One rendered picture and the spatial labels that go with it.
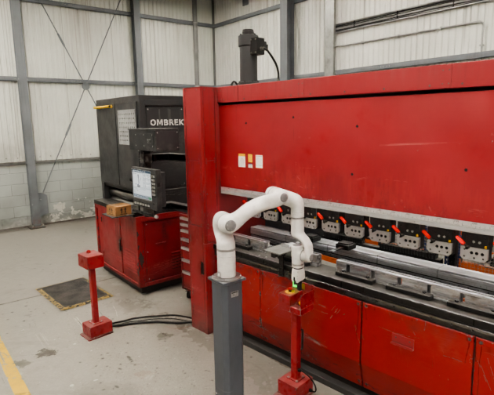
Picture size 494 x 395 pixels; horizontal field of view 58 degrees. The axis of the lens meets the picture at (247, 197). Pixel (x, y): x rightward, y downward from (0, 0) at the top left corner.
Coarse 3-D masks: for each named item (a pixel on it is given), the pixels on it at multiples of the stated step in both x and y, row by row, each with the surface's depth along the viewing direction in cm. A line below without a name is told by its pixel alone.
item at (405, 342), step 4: (392, 332) 288; (392, 336) 288; (396, 336) 286; (400, 336) 284; (392, 340) 289; (396, 340) 287; (400, 340) 284; (404, 340) 282; (408, 340) 281; (412, 340) 278; (396, 344) 285; (400, 344) 285; (404, 344) 283; (408, 344) 281; (412, 344) 279; (404, 348) 281; (408, 348) 279; (412, 348) 279
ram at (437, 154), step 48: (384, 96) 283; (432, 96) 261; (480, 96) 243; (240, 144) 384; (288, 144) 345; (336, 144) 313; (384, 144) 287; (432, 144) 265; (480, 144) 246; (336, 192) 318; (384, 192) 291; (432, 192) 268; (480, 192) 249
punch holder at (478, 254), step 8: (464, 232) 258; (464, 240) 258; (472, 240) 255; (480, 240) 252; (488, 240) 249; (464, 248) 260; (472, 248) 256; (480, 248) 253; (488, 248) 250; (464, 256) 259; (472, 256) 256; (480, 256) 253; (488, 256) 251
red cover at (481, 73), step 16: (448, 64) 251; (464, 64) 245; (480, 64) 239; (288, 80) 335; (304, 80) 324; (320, 80) 314; (336, 80) 304; (352, 80) 296; (368, 80) 287; (384, 80) 279; (400, 80) 272; (416, 80) 265; (432, 80) 258; (448, 80) 252; (464, 80) 246; (480, 80) 240; (224, 96) 388; (240, 96) 374; (256, 96) 360; (272, 96) 348; (288, 96) 337; (304, 96) 326; (320, 96) 317
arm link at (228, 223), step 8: (272, 192) 284; (280, 192) 280; (256, 200) 283; (264, 200) 282; (272, 200) 281; (280, 200) 280; (240, 208) 278; (248, 208) 280; (256, 208) 281; (264, 208) 284; (224, 216) 273; (232, 216) 272; (240, 216) 275; (248, 216) 280; (224, 224) 270; (232, 224) 271; (240, 224) 275; (224, 232) 272; (232, 232) 273
